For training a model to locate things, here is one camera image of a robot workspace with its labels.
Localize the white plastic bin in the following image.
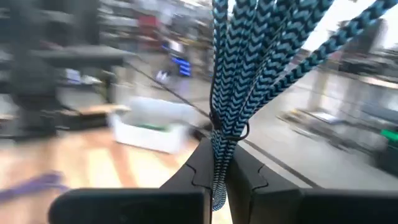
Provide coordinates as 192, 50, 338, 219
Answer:
110, 95, 201, 155

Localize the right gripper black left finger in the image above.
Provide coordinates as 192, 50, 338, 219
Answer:
48, 138, 214, 224

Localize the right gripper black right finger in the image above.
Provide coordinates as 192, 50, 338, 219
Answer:
225, 145, 398, 224

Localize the light violet USB cable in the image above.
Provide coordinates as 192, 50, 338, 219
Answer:
0, 172, 70, 203

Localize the blue black braided USB cable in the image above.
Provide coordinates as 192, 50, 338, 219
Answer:
210, 0, 398, 212

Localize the black aluminium table frame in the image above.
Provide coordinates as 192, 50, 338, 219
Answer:
241, 138, 322, 190

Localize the green USB cable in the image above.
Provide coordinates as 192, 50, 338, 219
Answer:
136, 123, 170, 132

